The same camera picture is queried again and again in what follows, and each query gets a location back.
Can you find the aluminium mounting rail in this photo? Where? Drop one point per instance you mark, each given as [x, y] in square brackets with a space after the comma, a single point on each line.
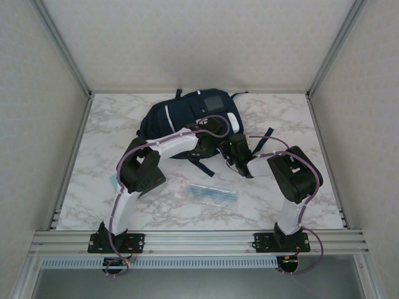
[199, 241]

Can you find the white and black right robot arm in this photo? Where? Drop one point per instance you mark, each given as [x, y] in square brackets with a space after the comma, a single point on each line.
[296, 177]

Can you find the aluminium frame post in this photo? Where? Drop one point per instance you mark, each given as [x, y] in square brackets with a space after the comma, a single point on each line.
[336, 46]
[62, 46]

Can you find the blue sticky note pad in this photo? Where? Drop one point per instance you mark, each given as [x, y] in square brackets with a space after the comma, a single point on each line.
[113, 182]

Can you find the small circuit board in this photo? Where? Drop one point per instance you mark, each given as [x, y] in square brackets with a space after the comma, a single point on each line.
[113, 262]
[288, 260]

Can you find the clear bag of blue pens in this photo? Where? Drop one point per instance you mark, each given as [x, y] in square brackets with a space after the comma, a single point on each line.
[212, 196]

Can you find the navy blue backpack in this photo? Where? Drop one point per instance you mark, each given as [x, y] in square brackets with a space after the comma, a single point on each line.
[184, 115]

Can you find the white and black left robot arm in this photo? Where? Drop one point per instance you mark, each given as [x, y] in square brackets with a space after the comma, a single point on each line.
[174, 143]

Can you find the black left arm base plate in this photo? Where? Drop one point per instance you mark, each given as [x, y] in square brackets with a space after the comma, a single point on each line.
[137, 241]

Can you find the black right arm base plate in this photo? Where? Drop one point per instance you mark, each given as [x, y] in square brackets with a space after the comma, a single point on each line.
[265, 241]

